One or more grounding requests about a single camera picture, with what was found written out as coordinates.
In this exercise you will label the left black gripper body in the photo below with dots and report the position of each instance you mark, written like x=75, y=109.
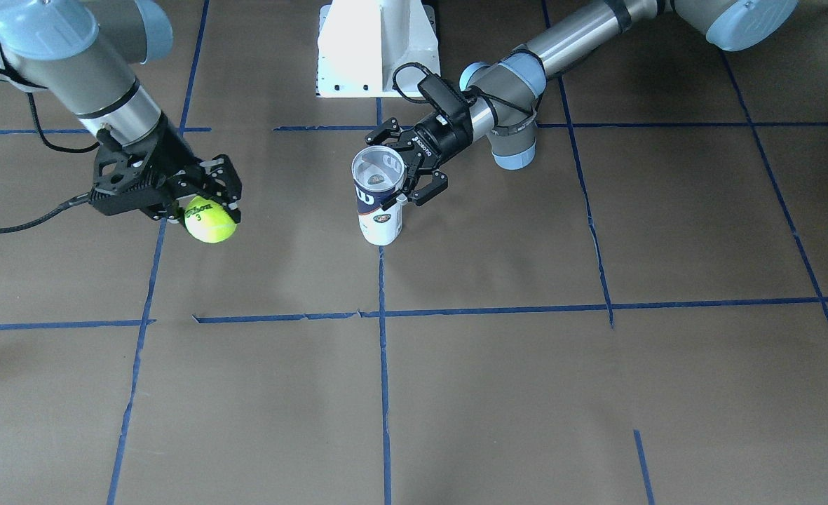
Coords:
x=442, y=139

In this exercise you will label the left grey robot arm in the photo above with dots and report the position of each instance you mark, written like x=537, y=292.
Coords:
x=500, y=101

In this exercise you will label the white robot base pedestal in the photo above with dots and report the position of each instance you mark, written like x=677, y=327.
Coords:
x=361, y=44

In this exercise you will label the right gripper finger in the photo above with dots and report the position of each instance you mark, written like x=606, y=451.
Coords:
x=217, y=181
x=168, y=211

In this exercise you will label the clear tennis ball can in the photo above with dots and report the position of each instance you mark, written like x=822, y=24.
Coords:
x=378, y=171

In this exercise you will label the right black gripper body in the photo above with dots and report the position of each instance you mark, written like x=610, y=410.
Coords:
x=172, y=151

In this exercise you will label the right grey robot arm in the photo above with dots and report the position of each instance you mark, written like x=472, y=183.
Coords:
x=83, y=53

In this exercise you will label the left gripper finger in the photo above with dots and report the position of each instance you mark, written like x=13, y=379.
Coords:
x=437, y=184
x=392, y=135

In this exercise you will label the yellow Wilson tennis ball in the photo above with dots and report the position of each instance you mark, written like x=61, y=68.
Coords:
x=207, y=221

